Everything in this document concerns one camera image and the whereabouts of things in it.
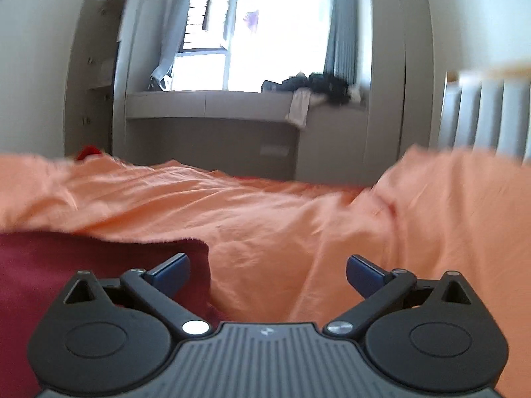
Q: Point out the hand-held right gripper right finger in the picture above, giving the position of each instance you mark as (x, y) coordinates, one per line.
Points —
(365, 275)

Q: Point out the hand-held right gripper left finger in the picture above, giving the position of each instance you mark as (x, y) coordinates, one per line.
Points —
(170, 273)

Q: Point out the maroon long-sleeve sweater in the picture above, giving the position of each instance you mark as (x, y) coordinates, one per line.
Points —
(62, 257)

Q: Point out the pile of dark clothes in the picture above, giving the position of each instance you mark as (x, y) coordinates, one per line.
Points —
(327, 85)

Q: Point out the orange duvet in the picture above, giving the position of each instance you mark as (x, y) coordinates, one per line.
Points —
(290, 224)

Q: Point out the red object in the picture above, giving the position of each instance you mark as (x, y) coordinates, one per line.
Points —
(89, 152)

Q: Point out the grey window bench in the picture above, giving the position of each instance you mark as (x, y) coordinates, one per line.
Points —
(207, 107)

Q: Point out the white garment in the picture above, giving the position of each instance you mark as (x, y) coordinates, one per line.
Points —
(299, 110)

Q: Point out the open grey cabinet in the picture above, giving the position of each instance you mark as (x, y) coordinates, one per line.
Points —
(81, 91)

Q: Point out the grey padded headboard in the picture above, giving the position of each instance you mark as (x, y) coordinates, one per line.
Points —
(485, 107)

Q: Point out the tall white wardrobe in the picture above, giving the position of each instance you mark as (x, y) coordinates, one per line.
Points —
(394, 70)

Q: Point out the light blue sheer curtain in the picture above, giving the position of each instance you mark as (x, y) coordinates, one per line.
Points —
(174, 29)

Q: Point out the window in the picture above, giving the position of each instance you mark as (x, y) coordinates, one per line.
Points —
(282, 41)

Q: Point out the hanging purple garment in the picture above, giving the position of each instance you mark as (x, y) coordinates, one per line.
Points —
(251, 20)

